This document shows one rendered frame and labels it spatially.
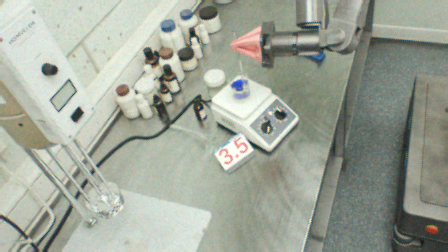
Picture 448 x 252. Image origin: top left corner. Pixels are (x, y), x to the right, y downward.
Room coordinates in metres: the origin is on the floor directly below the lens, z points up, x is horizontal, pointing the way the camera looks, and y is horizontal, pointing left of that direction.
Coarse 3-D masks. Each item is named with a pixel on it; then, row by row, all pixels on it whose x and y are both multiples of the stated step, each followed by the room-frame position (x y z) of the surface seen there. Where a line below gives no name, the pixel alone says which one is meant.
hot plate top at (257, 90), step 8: (224, 88) 0.80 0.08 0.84; (256, 88) 0.78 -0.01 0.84; (264, 88) 0.78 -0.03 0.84; (216, 96) 0.78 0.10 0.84; (224, 96) 0.77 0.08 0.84; (256, 96) 0.75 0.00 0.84; (264, 96) 0.75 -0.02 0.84; (216, 104) 0.75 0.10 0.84; (224, 104) 0.74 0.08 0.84; (232, 104) 0.74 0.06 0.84; (240, 104) 0.73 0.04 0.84; (248, 104) 0.73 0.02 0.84; (256, 104) 0.72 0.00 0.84; (232, 112) 0.71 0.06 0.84; (240, 112) 0.70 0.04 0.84; (248, 112) 0.70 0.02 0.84
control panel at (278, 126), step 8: (272, 104) 0.74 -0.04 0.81; (280, 104) 0.74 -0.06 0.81; (264, 112) 0.71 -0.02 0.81; (272, 112) 0.71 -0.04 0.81; (288, 112) 0.72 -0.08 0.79; (256, 120) 0.69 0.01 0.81; (264, 120) 0.69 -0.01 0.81; (272, 120) 0.69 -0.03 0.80; (280, 120) 0.69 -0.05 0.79; (288, 120) 0.70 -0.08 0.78; (256, 128) 0.67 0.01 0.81; (280, 128) 0.67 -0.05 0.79; (264, 136) 0.65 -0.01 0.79; (272, 136) 0.65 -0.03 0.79
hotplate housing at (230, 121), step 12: (276, 96) 0.76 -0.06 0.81; (216, 108) 0.75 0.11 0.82; (264, 108) 0.72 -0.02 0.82; (288, 108) 0.73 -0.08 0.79; (216, 120) 0.76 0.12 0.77; (228, 120) 0.72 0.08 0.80; (240, 120) 0.69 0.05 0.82; (252, 120) 0.69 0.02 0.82; (252, 132) 0.66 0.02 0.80; (288, 132) 0.68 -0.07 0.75; (264, 144) 0.63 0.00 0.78; (276, 144) 0.64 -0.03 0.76
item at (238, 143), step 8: (240, 136) 0.67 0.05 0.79; (232, 144) 0.65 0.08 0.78; (240, 144) 0.65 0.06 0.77; (248, 144) 0.66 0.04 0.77; (216, 152) 0.63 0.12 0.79; (224, 152) 0.63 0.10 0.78; (232, 152) 0.64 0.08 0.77; (240, 152) 0.64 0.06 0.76; (224, 160) 0.62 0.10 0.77; (232, 160) 0.62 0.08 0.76
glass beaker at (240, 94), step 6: (234, 72) 0.78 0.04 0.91; (246, 72) 0.77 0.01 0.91; (228, 78) 0.76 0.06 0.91; (234, 78) 0.78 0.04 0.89; (240, 78) 0.78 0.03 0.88; (246, 78) 0.77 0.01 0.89; (246, 84) 0.74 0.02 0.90; (234, 90) 0.74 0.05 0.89; (240, 90) 0.73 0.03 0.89; (246, 90) 0.74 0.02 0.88; (234, 96) 0.74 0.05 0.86; (240, 96) 0.73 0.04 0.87; (246, 96) 0.74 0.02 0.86; (240, 102) 0.73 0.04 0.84
